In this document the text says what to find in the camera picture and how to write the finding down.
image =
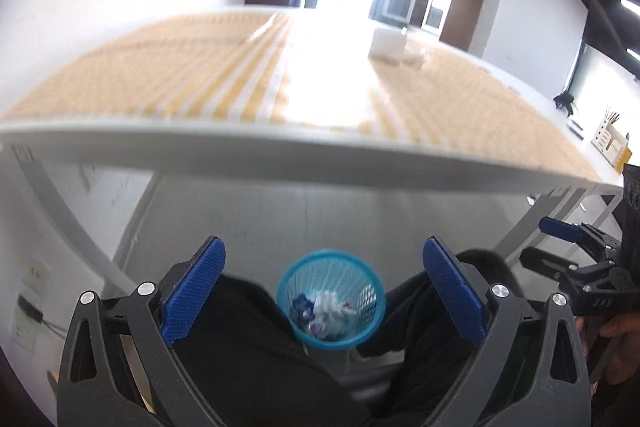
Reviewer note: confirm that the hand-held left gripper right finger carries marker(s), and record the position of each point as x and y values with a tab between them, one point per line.
455	292

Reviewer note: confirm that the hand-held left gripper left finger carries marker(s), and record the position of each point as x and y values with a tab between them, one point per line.
192	292

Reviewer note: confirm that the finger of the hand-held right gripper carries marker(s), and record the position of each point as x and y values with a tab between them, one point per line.
562	228
542	259

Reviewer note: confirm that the blue mesh wastebasket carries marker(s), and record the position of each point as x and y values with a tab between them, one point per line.
295	284

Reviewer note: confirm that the blue plastic bag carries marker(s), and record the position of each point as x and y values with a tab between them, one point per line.
300	305

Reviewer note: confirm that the clear plastic bag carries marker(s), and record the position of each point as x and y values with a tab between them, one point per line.
327	307

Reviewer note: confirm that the person's right hand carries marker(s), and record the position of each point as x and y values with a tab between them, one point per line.
622	337

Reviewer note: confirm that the grey table leg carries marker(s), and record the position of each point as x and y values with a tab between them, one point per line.
540	219
50	202

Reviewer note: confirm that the person's black pants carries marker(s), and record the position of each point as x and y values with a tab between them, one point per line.
250	357

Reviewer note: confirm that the yellow box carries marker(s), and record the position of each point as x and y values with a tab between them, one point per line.
622	154

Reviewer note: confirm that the white pen holder box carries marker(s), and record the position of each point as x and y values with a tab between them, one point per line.
605	139

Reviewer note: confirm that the small flat grey device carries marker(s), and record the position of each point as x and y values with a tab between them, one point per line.
576	128

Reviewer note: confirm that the bundle of pencils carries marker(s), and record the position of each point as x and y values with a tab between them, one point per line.
612	114

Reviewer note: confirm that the small black stand device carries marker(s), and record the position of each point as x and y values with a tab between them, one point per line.
565	99

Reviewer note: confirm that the black plug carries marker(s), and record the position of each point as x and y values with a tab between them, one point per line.
30	308

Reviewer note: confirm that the ceiling light strip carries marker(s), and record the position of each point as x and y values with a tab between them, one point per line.
632	5
635	53

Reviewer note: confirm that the yellow checkered tablecloth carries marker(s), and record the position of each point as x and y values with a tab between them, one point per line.
150	72

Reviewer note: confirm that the white wall socket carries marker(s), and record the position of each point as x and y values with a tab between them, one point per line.
34	274

